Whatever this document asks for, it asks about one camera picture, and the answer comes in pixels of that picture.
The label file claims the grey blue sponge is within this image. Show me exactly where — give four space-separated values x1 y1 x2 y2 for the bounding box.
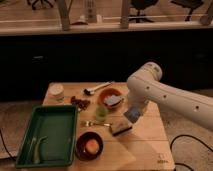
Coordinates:
104 95 122 106

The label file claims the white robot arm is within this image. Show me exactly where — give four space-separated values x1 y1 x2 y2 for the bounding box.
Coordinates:
126 62 213 132

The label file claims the green plastic cup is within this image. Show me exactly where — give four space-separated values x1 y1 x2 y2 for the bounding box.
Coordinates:
96 106 108 122

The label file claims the orange bowl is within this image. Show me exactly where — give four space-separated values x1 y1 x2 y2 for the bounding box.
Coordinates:
98 88 124 110

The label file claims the metal fork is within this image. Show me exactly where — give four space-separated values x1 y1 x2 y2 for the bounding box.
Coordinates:
81 121 111 127

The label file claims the dark dried chili pile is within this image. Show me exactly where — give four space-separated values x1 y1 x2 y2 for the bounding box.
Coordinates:
70 96 90 110

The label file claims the orange peach fruit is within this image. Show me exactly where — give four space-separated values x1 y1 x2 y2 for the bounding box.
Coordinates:
86 139 99 154

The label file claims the dark brown bowl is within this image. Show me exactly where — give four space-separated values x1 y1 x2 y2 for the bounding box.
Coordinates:
75 132 103 161

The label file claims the green plastic tray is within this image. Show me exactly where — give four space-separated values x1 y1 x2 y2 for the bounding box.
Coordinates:
15 105 77 168

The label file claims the green vegetable in tray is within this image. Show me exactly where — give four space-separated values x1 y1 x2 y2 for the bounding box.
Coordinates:
33 136 47 164

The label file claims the black cable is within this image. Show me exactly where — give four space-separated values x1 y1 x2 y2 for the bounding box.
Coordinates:
169 134 213 171
0 129 17 163

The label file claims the black cable left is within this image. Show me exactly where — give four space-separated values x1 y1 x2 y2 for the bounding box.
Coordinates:
0 129 17 163

